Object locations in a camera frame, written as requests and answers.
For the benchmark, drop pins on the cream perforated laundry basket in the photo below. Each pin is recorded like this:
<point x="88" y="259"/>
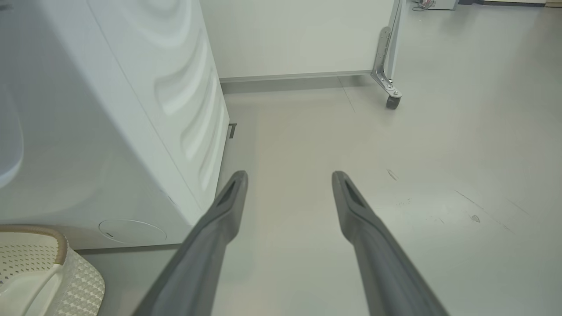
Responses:
<point x="74" y="285"/>

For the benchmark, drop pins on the white rolling partition metal leg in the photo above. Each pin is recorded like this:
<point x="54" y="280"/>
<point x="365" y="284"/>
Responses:
<point x="307" y="35"/>

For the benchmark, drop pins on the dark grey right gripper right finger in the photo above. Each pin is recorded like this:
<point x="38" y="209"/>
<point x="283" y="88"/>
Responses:
<point x="373" y="254"/>

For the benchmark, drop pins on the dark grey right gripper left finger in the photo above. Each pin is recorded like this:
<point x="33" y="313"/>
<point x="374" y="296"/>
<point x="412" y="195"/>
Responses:
<point x="206" y="245"/>

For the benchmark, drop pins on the white front-load washing machine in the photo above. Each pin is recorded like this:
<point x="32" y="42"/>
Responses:
<point x="131" y="109"/>

